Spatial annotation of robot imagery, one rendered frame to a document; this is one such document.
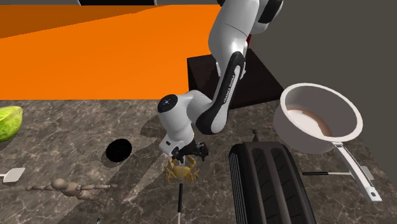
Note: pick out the black toaster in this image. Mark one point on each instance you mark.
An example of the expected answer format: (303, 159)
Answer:
(266, 186)

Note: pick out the white spatula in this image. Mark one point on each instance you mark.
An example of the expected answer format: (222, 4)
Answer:
(14, 174)

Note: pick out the yellow crab figure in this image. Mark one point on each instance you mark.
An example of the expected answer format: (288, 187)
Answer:
(180, 171)

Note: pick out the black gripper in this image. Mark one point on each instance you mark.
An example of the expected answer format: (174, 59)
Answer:
(193, 149)

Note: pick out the white saucepan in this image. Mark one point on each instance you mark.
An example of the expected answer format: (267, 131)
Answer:
(313, 102)

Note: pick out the black round disc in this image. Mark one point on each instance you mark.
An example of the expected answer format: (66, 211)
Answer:
(119, 150)

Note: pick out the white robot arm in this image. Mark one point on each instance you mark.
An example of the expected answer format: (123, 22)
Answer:
(176, 121)

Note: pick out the dark robot stand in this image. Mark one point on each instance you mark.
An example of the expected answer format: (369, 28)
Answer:
(257, 83)

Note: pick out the wooden mannequin figure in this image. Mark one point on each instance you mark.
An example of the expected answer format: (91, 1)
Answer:
(69, 188)

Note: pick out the green rounded object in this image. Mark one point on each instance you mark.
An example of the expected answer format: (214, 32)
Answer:
(9, 122)

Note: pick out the small dark utensil tip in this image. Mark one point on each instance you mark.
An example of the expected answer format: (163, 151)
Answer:
(98, 220)

